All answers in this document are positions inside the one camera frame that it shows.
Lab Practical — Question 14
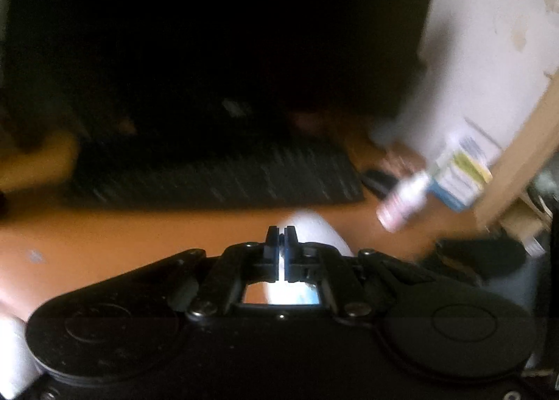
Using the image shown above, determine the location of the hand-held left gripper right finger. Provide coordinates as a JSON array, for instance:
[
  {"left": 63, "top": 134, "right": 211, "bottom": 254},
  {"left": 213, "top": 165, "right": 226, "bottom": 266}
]
[{"left": 284, "top": 225, "right": 437, "bottom": 322}]

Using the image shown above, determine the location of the black keyboard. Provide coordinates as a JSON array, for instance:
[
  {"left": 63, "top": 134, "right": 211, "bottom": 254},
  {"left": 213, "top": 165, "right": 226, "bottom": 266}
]
[{"left": 65, "top": 138, "right": 365, "bottom": 210}]

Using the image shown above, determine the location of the blue white medicine box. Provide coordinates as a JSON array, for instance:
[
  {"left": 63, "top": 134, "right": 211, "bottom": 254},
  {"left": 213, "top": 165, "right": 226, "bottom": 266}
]
[{"left": 430, "top": 155, "right": 490, "bottom": 212}]

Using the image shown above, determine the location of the black computer monitor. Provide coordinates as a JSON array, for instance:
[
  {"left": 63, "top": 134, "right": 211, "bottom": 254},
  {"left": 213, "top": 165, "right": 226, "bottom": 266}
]
[{"left": 0, "top": 0, "right": 440, "bottom": 151}]

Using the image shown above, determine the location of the black computer mouse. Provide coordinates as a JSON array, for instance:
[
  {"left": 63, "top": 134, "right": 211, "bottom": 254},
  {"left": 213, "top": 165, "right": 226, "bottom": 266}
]
[{"left": 360, "top": 169, "right": 400, "bottom": 200}]

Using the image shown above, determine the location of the wooden shelf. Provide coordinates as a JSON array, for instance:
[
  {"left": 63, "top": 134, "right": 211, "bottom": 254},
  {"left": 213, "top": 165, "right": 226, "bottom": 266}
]
[{"left": 474, "top": 77, "right": 559, "bottom": 252}]

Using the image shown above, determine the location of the white lotion bottle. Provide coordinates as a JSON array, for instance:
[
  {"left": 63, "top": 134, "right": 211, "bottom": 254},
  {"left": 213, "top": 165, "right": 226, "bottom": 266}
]
[{"left": 376, "top": 170, "right": 431, "bottom": 232}]

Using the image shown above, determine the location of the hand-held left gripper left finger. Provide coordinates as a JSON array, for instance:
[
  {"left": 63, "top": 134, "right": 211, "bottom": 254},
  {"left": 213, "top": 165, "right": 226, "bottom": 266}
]
[{"left": 114, "top": 225, "right": 281, "bottom": 319}]

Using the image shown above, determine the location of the white mesh sneaker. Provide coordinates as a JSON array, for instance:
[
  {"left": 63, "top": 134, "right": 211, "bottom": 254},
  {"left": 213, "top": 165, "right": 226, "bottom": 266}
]
[
  {"left": 242, "top": 210, "right": 352, "bottom": 307},
  {"left": 0, "top": 317, "right": 40, "bottom": 387}
]

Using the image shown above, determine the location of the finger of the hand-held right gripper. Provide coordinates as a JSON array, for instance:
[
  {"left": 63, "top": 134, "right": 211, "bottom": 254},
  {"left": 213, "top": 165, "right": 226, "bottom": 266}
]
[{"left": 434, "top": 237, "right": 527, "bottom": 288}]

